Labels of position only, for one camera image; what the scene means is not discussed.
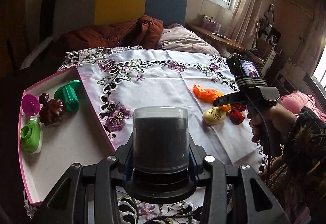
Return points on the pink cardboard box tray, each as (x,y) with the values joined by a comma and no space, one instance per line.
(76,138)

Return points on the red metallic cylinder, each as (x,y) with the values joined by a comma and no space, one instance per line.
(236,116)

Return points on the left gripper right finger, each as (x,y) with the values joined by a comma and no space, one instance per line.
(232,194)

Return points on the red puzzle piece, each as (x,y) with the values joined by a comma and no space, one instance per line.
(239,107)

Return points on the patterned dark sleeve forearm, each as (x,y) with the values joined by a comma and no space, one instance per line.
(299,184)

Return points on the dark red flower toy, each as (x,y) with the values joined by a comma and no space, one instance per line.
(51,110)

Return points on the black cylinder clear cap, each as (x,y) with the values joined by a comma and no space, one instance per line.
(160,156)

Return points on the person's right hand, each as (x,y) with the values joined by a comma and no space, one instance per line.
(282,119)

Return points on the green ribbed plastic toy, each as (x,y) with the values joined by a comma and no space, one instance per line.
(68,95)

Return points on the green toy camera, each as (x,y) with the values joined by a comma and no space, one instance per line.
(31,136)

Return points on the wooden cabinet with appliances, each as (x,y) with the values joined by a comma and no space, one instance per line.
(266,39)

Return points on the purple box on desk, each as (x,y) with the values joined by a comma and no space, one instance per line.
(210,24)

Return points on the camera with lit screen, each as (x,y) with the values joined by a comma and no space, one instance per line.
(241,66)

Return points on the light orange plastic toy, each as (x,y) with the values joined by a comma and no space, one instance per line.
(218,103)

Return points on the orange cheese block toy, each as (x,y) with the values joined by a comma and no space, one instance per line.
(208,95)

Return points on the pink bedding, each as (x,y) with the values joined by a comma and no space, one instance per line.
(295,101)

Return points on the mauve pillow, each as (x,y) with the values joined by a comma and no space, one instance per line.
(177,38)

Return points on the right pink curtain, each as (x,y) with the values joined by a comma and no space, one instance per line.
(242,26)

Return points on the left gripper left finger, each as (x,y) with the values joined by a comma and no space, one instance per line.
(68,200)

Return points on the wooden side desk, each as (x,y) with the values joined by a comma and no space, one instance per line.
(222,41)

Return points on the rust orange quilted jacket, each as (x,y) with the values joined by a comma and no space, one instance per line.
(145,31)

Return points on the white floral embroidered tablecloth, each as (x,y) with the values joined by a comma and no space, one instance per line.
(122,79)

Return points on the yellow egg-shaped toy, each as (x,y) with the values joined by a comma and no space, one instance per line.
(214,116)

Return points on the magenta round button toy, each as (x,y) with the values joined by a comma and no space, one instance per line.
(30,105)

